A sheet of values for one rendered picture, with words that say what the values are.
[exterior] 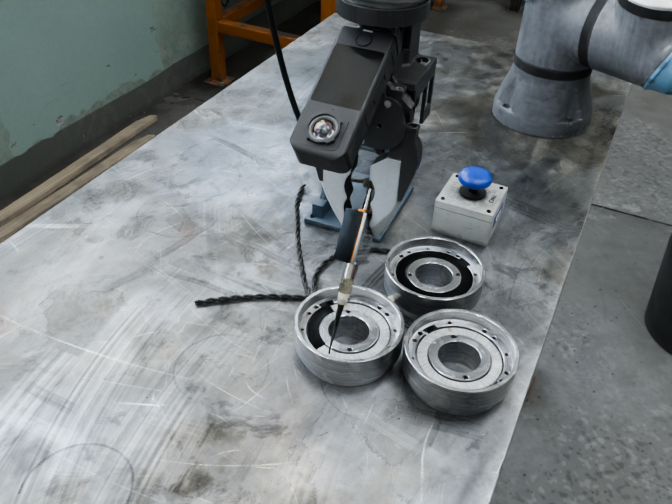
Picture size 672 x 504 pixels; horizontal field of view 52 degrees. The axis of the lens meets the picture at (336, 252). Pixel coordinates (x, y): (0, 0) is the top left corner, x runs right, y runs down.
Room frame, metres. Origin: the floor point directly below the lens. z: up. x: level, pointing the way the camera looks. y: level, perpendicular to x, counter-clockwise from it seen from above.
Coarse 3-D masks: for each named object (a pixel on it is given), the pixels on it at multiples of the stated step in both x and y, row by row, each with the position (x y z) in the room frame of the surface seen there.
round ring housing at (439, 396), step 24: (432, 312) 0.49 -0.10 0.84; (456, 312) 0.50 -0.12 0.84; (408, 336) 0.46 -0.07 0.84; (456, 336) 0.47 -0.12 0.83; (504, 336) 0.47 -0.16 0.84; (408, 360) 0.43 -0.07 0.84; (432, 360) 0.44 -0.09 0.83; (456, 360) 0.47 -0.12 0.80; (480, 360) 0.45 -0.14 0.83; (504, 360) 0.44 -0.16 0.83; (432, 384) 0.40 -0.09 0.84; (504, 384) 0.41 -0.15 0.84; (456, 408) 0.40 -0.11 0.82; (480, 408) 0.40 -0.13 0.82
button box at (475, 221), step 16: (448, 192) 0.70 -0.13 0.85; (464, 192) 0.70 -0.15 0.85; (480, 192) 0.70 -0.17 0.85; (496, 192) 0.70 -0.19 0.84; (448, 208) 0.68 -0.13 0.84; (464, 208) 0.67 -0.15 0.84; (480, 208) 0.67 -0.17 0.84; (496, 208) 0.67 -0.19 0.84; (432, 224) 0.68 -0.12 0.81; (448, 224) 0.67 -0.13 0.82; (464, 224) 0.67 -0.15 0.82; (480, 224) 0.66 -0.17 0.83; (496, 224) 0.69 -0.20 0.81; (480, 240) 0.66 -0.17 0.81
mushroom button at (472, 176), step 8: (464, 168) 0.71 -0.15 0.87; (472, 168) 0.71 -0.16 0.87; (480, 168) 0.71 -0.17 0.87; (464, 176) 0.69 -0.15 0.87; (472, 176) 0.69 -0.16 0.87; (480, 176) 0.69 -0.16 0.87; (488, 176) 0.69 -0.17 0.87; (464, 184) 0.69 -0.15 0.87; (472, 184) 0.68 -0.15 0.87; (480, 184) 0.68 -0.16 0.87; (488, 184) 0.69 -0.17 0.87; (472, 192) 0.69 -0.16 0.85
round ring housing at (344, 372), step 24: (336, 288) 0.52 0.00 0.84; (360, 288) 0.52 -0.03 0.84; (312, 312) 0.50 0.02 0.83; (360, 312) 0.50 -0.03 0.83; (384, 312) 0.50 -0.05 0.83; (336, 336) 0.49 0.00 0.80; (360, 336) 0.49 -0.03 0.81; (312, 360) 0.43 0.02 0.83; (336, 360) 0.42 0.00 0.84; (360, 360) 0.43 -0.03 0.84; (384, 360) 0.43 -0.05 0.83; (336, 384) 0.43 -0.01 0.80; (360, 384) 0.43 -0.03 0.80
